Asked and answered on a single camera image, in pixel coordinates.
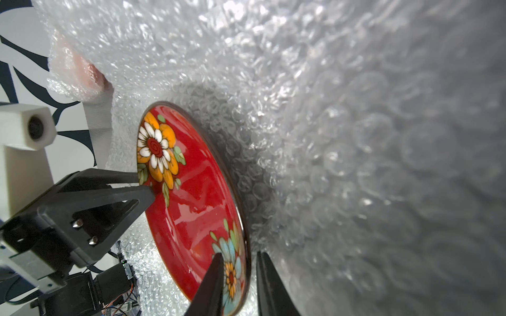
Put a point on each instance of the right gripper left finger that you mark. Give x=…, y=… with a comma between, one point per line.
x=209, y=297

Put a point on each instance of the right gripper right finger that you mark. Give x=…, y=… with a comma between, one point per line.
x=273, y=298

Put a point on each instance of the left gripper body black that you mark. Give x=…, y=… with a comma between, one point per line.
x=74, y=223

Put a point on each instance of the red floral dinner plate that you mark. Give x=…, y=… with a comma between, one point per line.
x=196, y=213

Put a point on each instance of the clear bubble wrap sheet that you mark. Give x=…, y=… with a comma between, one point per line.
x=367, y=138

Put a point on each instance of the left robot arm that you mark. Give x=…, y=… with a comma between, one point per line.
x=84, y=294

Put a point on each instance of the orange bubble wrapped plate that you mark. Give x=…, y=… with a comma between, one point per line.
x=73, y=76

